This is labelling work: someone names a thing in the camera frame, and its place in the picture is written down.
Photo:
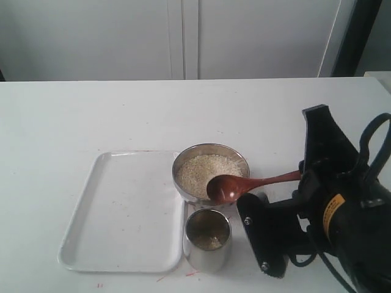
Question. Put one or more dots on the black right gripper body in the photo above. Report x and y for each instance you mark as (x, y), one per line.
(317, 196)

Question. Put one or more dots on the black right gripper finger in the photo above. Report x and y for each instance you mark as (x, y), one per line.
(328, 151)
(271, 229)

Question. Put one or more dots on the brown wooden spoon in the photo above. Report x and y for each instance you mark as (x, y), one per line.
(228, 188)

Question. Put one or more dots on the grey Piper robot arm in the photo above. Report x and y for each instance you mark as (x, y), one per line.
(340, 212)

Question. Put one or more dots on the small steel cup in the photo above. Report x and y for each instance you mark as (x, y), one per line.
(207, 240)

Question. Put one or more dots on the steel bowl with rice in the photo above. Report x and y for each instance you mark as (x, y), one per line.
(194, 167)

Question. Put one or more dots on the white rectangular plastic tray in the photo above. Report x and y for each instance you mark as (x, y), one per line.
(129, 218)

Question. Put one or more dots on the white cabinet doors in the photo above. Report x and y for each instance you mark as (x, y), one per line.
(137, 40)

